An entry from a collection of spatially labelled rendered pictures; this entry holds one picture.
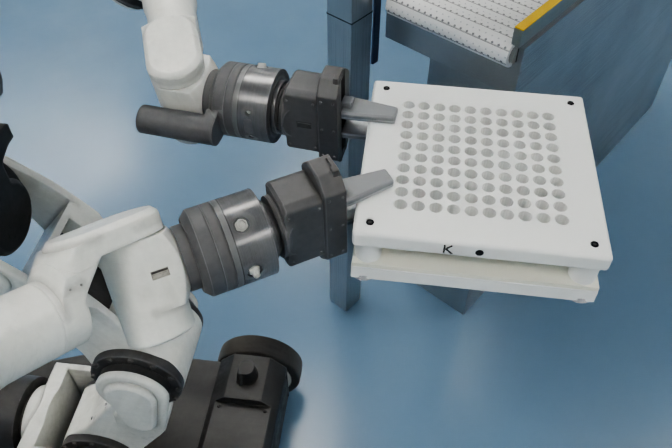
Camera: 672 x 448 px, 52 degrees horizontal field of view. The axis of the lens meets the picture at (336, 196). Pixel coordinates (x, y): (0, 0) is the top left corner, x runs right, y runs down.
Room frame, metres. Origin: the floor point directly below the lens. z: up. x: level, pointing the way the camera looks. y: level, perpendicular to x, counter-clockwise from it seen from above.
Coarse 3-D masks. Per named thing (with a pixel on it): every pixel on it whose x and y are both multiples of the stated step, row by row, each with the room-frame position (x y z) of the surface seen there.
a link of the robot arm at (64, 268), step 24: (120, 216) 0.42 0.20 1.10; (144, 216) 0.41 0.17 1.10; (72, 240) 0.37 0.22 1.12; (96, 240) 0.37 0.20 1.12; (120, 240) 0.39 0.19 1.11; (48, 264) 0.35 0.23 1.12; (72, 264) 0.35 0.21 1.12; (96, 264) 0.36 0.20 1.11; (48, 288) 0.33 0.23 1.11; (72, 288) 0.33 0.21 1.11; (72, 312) 0.32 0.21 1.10; (72, 336) 0.30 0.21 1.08
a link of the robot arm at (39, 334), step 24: (24, 288) 0.33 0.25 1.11; (0, 312) 0.30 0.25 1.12; (24, 312) 0.30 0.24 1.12; (48, 312) 0.31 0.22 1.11; (0, 336) 0.28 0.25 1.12; (24, 336) 0.29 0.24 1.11; (48, 336) 0.29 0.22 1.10; (0, 360) 0.26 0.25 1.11; (24, 360) 0.27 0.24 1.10; (48, 360) 0.29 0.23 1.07; (0, 384) 0.26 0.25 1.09
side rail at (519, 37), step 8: (568, 0) 1.06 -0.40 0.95; (576, 0) 1.08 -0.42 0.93; (552, 8) 1.01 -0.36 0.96; (560, 8) 1.04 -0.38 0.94; (544, 16) 0.99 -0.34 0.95; (552, 16) 1.02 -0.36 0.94; (536, 24) 0.97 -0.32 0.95; (544, 24) 1.00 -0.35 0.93; (520, 32) 0.94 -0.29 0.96; (528, 32) 0.96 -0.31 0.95; (536, 32) 0.98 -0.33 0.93; (512, 40) 0.95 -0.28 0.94; (520, 40) 0.94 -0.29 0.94
